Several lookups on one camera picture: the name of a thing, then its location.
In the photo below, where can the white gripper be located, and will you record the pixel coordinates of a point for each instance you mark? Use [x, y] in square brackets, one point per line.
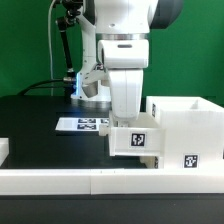
[124, 61]

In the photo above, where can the white drawer box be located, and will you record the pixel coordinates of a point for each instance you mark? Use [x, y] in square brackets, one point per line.
[143, 137]
[151, 162]

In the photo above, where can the white drawer cabinet frame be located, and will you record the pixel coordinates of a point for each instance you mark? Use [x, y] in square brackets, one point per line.
[194, 131]

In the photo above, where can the white front drawer box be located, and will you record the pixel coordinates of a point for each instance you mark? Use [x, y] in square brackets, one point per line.
[151, 162]

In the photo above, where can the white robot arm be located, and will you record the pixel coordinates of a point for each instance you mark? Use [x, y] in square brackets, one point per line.
[122, 20]

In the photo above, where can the printed marker sheet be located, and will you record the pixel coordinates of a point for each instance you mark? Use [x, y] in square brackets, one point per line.
[80, 124]

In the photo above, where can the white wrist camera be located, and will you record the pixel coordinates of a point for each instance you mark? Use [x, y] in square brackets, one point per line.
[92, 79]

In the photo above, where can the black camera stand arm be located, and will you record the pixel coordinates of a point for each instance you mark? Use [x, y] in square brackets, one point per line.
[68, 20]

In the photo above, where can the white left barrier wall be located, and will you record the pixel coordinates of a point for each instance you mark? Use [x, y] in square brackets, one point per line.
[4, 149]

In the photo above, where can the white barrier wall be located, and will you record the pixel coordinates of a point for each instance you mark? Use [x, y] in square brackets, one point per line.
[109, 181]
[4, 149]

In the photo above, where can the white front barrier wall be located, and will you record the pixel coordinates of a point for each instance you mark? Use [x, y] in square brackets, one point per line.
[109, 181]

